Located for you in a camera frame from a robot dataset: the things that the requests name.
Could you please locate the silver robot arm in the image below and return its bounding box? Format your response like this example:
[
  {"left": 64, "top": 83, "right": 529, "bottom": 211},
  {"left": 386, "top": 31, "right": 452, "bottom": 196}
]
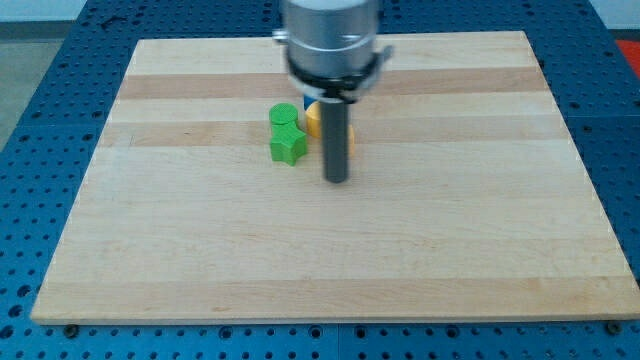
[{"left": 273, "top": 0, "right": 394, "bottom": 104}]

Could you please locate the green star block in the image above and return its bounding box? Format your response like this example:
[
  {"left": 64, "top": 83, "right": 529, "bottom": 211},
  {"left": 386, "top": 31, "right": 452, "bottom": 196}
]
[{"left": 269, "top": 122, "right": 307, "bottom": 166}]

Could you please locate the yellow block behind rod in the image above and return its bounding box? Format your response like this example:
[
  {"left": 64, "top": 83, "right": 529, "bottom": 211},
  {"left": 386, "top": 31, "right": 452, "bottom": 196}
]
[{"left": 348, "top": 125, "right": 355, "bottom": 158}]

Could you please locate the yellow cylinder block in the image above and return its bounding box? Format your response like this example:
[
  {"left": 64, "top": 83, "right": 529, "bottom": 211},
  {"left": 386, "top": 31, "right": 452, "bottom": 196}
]
[{"left": 305, "top": 101, "right": 322, "bottom": 139}]

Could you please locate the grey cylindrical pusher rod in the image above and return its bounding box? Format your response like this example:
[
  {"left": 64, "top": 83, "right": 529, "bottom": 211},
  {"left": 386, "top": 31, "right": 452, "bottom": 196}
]
[{"left": 320, "top": 102, "right": 349, "bottom": 183}]

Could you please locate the green cylinder block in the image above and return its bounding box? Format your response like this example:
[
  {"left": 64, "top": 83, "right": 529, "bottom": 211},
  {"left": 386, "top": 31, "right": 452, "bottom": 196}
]
[{"left": 269, "top": 103, "right": 298, "bottom": 125}]

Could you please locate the blue block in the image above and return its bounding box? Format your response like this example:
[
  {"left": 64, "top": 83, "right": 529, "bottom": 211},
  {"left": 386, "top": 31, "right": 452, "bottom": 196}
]
[{"left": 303, "top": 94, "right": 316, "bottom": 110}]

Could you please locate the wooden board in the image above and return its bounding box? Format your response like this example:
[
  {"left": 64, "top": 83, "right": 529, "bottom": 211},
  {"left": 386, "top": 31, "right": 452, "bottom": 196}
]
[{"left": 31, "top": 31, "right": 639, "bottom": 325}]

